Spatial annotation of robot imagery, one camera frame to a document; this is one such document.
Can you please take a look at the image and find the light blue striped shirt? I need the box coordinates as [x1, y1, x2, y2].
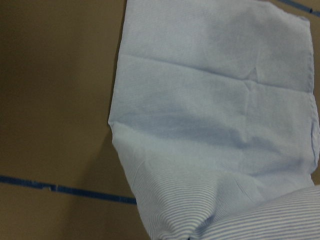
[108, 0, 320, 240]

